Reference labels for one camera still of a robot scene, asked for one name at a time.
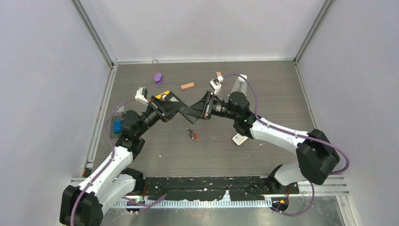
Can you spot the white printed card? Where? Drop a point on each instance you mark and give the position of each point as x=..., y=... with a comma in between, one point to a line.
x=239, y=139

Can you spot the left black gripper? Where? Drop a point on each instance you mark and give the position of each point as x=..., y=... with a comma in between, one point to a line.
x=172, y=106

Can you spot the grey building plate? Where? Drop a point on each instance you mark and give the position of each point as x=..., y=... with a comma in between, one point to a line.
x=114, y=118

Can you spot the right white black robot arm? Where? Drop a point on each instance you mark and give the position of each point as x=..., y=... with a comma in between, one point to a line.
x=316, y=160

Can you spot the white metronome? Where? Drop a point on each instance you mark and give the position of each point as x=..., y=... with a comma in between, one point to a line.
x=240, y=85

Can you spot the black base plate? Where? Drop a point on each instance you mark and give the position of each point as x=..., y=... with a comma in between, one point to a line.
x=244, y=188

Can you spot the yellow triangular toy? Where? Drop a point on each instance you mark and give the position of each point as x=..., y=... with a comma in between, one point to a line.
x=163, y=95

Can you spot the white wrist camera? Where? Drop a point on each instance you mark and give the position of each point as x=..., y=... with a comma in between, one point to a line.
x=216, y=84
x=141, y=96

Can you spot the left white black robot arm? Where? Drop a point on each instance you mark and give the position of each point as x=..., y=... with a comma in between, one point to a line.
x=87, y=203

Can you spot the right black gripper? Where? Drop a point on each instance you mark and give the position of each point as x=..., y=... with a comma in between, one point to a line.
x=203, y=108

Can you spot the purple plastic cap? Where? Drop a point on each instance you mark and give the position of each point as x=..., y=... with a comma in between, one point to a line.
x=158, y=77

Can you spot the small clear grey tile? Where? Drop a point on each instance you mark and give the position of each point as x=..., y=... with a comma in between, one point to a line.
x=120, y=109

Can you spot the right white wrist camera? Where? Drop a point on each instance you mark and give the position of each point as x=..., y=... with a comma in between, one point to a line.
x=216, y=84

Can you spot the blue building brick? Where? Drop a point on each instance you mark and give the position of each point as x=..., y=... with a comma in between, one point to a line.
x=117, y=127

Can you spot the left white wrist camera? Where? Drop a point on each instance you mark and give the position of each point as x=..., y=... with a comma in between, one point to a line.
x=141, y=96

